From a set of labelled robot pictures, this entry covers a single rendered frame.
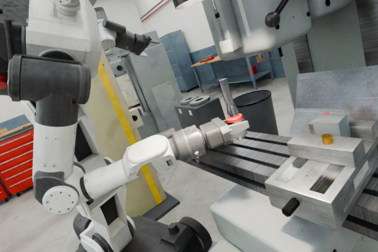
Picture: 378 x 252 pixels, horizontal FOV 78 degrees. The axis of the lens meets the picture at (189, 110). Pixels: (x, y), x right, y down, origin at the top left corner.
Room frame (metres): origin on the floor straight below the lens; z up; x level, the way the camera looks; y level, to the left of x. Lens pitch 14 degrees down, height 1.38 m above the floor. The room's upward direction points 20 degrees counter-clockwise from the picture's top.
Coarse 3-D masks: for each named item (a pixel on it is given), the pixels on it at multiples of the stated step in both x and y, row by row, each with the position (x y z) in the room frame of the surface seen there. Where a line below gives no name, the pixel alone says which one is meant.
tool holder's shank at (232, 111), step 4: (220, 80) 0.63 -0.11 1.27; (224, 80) 0.63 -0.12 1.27; (220, 84) 0.64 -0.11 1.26; (224, 84) 0.63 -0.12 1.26; (220, 88) 0.64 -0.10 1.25; (224, 88) 0.63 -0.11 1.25; (228, 88) 0.63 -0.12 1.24; (224, 92) 0.63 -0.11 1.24; (228, 92) 0.63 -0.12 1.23; (224, 96) 0.63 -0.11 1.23; (228, 96) 0.63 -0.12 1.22; (224, 100) 0.64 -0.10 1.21; (228, 100) 0.63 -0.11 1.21; (232, 100) 0.63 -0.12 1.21; (228, 104) 0.63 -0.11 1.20; (232, 104) 0.63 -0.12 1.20; (228, 108) 0.63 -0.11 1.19; (232, 108) 0.63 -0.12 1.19; (236, 108) 0.64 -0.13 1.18; (228, 112) 0.63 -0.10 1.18; (232, 112) 0.63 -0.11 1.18; (236, 112) 0.63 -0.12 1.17; (232, 116) 0.63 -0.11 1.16
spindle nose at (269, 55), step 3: (264, 54) 0.63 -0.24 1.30; (267, 54) 0.63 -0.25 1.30; (270, 54) 0.63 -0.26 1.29; (273, 54) 0.64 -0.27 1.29; (258, 57) 0.64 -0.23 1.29; (261, 57) 0.64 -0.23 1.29; (264, 57) 0.63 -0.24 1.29; (267, 57) 0.63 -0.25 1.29; (270, 57) 0.63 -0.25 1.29; (273, 57) 0.63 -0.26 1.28; (261, 60) 0.64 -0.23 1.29; (264, 60) 0.63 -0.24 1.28; (267, 60) 0.63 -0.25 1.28
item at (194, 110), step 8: (192, 96) 1.10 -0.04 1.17; (208, 96) 0.98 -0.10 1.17; (184, 104) 1.04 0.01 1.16; (192, 104) 0.96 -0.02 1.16; (200, 104) 0.94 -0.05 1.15; (208, 104) 0.93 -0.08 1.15; (216, 104) 0.95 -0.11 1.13; (184, 112) 1.01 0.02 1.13; (192, 112) 0.94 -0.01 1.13; (200, 112) 0.91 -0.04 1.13; (208, 112) 0.93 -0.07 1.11; (216, 112) 0.94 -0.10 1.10; (184, 120) 1.04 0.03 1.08; (192, 120) 0.97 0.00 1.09; (200, 120) 0.91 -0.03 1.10; (208, 120) 0.92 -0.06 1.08
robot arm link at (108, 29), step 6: (102, 24) 1.06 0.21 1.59; (108, 24) 1.05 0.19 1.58; (114, 24) 1.07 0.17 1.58; (102, 30) 1.07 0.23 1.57; (108, 30) 1.07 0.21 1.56; (114, 30) 1.08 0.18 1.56; (120, 30) 1.09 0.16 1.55; (102, 36) 1.05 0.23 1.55; (108, 36) 1.05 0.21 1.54; (114, 36) 1.08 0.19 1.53; (120, 36) 1.10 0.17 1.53; (126, 36) 1.12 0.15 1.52; (102, 42) 1.05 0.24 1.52; (108, 42) 1.06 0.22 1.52; (114, 42) 1.07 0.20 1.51; (120, 42) 1.11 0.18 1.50; (108, 48) 1.08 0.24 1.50
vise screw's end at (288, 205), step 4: (292, 200) 0.42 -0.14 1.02; (296, 200) 0.42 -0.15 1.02; (288, 204) 0.41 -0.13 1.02; (292, 204) 0.41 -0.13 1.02; (296, 204) 0.41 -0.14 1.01; (284, 208) 0.40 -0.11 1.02; (288, 208) 0.40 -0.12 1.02; (292, 208) 0.40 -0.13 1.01; (296, 208) 0.41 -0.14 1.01; (284, 212) 0.40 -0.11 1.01; (288, 212) 0.40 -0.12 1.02; (292, 212) 0.40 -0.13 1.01; (288, 216) 0.40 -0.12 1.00
